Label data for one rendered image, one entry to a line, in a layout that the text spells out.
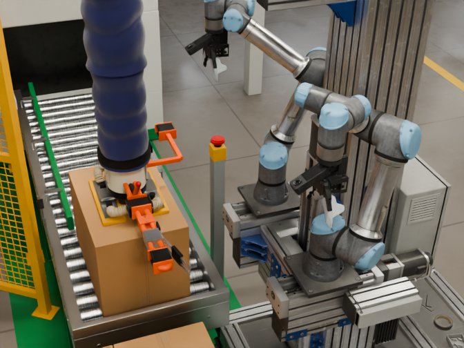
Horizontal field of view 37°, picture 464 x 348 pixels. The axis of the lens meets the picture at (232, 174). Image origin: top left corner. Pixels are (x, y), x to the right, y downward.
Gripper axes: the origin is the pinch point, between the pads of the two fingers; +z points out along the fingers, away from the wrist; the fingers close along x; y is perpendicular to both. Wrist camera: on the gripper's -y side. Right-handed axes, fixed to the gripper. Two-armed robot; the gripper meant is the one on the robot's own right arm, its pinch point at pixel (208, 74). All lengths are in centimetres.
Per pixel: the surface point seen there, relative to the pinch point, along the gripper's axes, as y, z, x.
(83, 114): -32, 97, 162
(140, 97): -29.6, 4.1, -2.5
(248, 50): 120, 111, 253
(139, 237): -38, 57, -24
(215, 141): 12, 48, 25
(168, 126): -9, 42, 34
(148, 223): -36, 45, -31
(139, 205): -37, 42, -22
